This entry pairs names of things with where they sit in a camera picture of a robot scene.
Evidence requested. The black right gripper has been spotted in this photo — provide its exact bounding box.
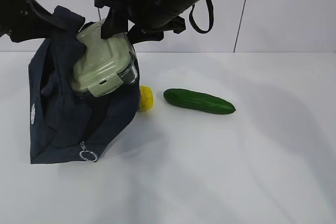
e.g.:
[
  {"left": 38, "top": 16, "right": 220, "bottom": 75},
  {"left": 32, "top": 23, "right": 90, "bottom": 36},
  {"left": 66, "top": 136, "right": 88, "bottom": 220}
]
[{"left": 94, "top": 0, "right": 185, "bottom": 45}]

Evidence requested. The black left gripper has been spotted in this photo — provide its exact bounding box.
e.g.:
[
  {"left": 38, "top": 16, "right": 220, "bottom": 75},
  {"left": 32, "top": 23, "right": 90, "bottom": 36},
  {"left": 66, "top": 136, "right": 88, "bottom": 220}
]
[{"left": 1, "top": 0, "right": 86, "bottom": 56}]

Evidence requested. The green lidded glass container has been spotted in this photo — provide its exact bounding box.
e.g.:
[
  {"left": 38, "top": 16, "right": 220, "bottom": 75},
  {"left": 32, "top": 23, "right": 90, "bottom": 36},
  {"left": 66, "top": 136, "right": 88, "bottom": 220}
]
[{"left": 70, "top": 19, "right": 139, "bottom": 98}]

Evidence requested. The yellow lemon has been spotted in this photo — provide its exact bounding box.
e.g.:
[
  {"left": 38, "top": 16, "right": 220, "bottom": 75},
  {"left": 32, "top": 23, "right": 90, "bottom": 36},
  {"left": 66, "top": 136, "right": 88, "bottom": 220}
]
[{"left": 139, "top": 86, "right": 154, "bottom": 111}]

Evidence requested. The dark navy fabric bag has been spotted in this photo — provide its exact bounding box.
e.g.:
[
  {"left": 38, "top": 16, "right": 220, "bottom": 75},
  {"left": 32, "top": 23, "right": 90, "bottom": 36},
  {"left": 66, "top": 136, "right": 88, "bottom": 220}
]
[{"left": 28, "top": 6, "right": 140, "bottom": 164}]

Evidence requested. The green cucumber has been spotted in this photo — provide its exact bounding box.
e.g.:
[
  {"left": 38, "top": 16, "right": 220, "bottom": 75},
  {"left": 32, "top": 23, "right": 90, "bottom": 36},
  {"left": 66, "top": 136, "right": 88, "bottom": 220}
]
[{"left": 163, "top": 89, "right": 236, "bottom": 115}]

